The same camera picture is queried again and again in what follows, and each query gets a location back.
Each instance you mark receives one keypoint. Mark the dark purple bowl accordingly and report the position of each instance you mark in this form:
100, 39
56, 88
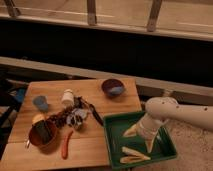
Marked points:
112, 87

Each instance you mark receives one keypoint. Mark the black utensil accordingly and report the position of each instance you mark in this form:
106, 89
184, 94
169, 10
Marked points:
95, 114

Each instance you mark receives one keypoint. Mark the blue plastic cup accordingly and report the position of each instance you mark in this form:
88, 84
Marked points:
41, 103

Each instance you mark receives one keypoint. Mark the green plastic tray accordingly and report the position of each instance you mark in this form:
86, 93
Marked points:
114, 127

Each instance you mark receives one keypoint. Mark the white small bottle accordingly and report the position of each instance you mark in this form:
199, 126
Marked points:
68, 98

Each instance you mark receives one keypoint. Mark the copper metal cup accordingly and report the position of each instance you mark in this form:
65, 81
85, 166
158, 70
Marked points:
42, 133

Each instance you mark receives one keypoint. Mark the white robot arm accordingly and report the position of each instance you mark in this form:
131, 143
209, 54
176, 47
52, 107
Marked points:
159, 110

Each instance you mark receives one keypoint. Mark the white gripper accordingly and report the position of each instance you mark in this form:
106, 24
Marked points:
146, 127

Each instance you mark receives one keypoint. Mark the orange carrot toy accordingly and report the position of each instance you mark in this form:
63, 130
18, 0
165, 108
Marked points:
65, 144

